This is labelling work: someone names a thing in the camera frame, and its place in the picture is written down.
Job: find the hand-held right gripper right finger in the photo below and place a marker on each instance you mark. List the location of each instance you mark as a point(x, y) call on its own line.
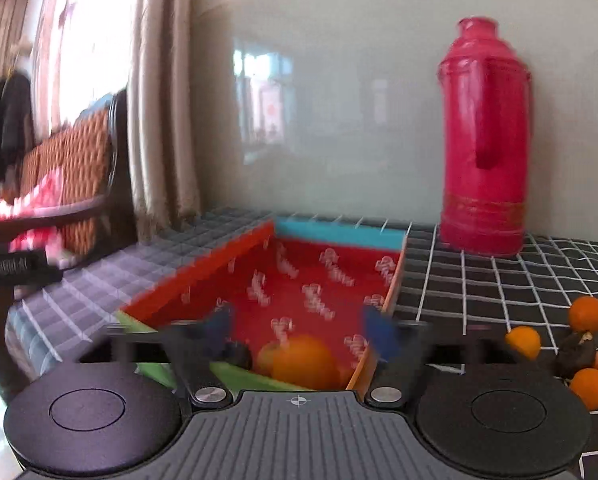
point(381, 335)

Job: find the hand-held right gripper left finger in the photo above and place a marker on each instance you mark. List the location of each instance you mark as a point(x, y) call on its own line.
point(219, 327)

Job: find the orange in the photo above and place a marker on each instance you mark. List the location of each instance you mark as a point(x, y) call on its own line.
point(523, 342)
point(588, 388)
point(304, 362)
point(585, 314)

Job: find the red printed cardboard box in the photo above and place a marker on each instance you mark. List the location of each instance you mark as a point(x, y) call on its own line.
point(304, 280)

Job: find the pink cloth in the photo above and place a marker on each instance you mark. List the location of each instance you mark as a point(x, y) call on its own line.
point(39, 195)

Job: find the wooden sofa with patterned cushion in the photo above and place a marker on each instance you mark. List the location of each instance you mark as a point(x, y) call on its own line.
point(89, 160)

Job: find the black hanging garment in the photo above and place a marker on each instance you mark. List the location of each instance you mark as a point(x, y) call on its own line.
point(6, 125)

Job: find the dark rotten fruit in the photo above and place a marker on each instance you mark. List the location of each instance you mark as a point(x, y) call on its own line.
point(575, 355)

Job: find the red thermos flask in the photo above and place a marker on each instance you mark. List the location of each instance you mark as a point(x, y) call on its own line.
point(479, 160)

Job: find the beige curtain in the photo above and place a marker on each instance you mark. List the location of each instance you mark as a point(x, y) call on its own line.
point(159, 110)

